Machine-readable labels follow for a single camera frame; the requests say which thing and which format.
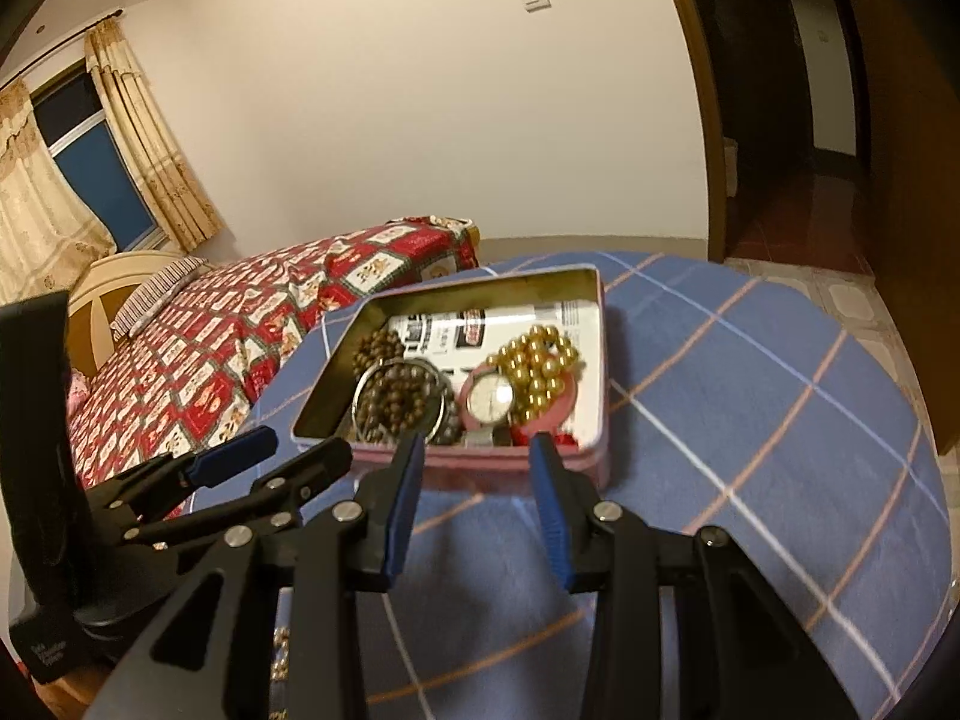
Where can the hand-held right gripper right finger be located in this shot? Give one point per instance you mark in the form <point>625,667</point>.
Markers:
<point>551,517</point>

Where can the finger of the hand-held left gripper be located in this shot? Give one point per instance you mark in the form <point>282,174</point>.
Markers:
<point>307,472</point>
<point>232,454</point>

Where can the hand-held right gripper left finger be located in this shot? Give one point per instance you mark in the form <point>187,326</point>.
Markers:
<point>397,510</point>

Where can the pink tin box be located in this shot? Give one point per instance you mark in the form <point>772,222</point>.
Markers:
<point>480,469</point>

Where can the thin silver bangle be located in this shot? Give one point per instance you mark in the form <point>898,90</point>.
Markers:
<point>362,390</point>

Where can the pink bangle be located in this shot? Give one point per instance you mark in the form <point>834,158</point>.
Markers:
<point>559,409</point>

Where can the silver wristwatch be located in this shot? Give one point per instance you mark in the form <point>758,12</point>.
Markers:
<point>489,394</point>

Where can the pink cushion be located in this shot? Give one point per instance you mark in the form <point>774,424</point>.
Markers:
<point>77,390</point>

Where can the red patterned bedspread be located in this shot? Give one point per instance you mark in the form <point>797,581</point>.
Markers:
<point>210,337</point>

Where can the cream wooden headboard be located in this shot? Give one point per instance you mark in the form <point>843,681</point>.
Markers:
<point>97,292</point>

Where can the striped pillow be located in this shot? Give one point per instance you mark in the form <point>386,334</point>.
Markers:
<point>157,292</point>

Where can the printed paper leaflet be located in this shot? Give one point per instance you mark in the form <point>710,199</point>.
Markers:
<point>450,330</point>

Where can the beige floral curtain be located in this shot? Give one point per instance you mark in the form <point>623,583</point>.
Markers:
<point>37,225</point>
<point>157,157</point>

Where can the blue plaid tablecloth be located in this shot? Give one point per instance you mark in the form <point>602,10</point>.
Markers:
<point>750,427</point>

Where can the window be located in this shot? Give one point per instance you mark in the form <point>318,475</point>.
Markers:
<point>105,172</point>

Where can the dark curtain rod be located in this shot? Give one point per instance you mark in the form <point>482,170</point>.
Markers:
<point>67,41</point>

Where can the hallway cardboard box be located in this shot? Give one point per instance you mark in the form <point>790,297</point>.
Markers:
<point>731,165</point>

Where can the brown wooden door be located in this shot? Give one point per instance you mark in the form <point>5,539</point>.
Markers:
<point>915,165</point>

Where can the brown wooden door frame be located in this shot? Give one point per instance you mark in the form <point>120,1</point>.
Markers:
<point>709,127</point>

